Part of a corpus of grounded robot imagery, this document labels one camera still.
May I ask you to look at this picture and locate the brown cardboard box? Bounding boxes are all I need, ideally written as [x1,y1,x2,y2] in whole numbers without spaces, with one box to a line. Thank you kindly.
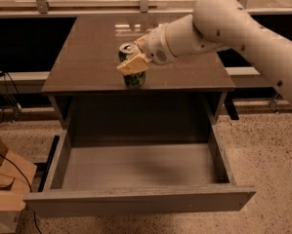
[0,138,36,211]

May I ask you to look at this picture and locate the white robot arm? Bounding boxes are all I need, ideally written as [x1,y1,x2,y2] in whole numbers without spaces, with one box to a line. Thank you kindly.
[117,0,292,105]

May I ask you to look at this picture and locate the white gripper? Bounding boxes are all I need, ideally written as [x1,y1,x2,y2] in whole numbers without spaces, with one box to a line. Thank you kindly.
[116,24,177,76]

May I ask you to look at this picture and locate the grey drawer cabinet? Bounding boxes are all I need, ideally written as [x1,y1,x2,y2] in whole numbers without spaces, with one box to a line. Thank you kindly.
[42,15,234,147]

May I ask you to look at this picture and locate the green soda can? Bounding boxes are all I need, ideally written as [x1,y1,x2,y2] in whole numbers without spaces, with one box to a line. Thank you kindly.
[117,43,147,88]

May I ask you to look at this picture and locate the black cable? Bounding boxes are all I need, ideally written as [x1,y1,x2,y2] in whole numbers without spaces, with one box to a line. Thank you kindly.
[0,142,43,234]

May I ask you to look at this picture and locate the open grey top drawer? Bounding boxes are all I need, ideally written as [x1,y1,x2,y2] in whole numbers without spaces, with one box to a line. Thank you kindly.
[24,126,256,217]

